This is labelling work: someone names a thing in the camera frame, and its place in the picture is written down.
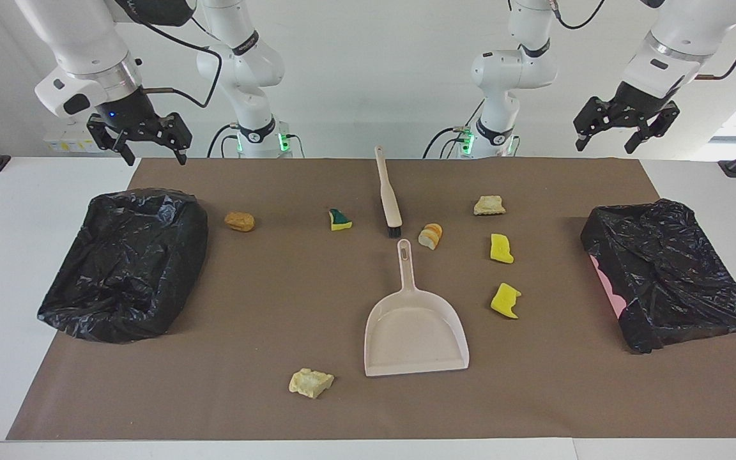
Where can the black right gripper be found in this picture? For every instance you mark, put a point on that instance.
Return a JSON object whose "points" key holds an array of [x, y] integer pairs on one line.
{"points": [[128, 112]]}

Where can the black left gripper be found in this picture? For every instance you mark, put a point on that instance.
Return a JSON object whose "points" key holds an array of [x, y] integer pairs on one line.
{"points": [[636, 105]]}

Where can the brown fried nugget piece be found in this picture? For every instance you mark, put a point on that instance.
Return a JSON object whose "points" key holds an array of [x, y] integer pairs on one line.
{"points": [[240, 222]]}

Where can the small green yellow sponge piece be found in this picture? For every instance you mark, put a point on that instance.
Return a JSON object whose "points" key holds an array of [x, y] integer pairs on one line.
{"points": [[339, 221]]}

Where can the striped croissant bread piece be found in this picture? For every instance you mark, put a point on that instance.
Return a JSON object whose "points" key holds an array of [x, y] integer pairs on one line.
{"points": [[430, 236]]}

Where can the beige hand brush black bristles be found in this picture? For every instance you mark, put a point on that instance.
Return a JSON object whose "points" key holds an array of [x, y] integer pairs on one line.
{"points": [[386, 191]]}

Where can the beige plastic dustpan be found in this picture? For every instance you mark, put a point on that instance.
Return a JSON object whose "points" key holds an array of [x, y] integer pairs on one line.
{"points": [[416, 338]]}

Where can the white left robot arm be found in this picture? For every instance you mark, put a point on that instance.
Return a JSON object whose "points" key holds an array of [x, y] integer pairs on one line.
{"points": [[515, 70]]}

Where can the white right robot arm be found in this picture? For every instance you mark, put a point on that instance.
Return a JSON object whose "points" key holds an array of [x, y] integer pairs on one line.
{"points": [[87, 38]]}

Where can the black bag lined bin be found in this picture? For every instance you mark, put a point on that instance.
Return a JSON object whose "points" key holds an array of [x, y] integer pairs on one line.
{"points": [[119, 268]]}

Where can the pink bin with black bag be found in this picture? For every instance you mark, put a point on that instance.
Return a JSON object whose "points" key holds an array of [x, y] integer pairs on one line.
{"points": [[668, 268]]}

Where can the brown paper mat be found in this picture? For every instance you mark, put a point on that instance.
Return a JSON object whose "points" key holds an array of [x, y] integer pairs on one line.
{"points": [[278, 306]]}

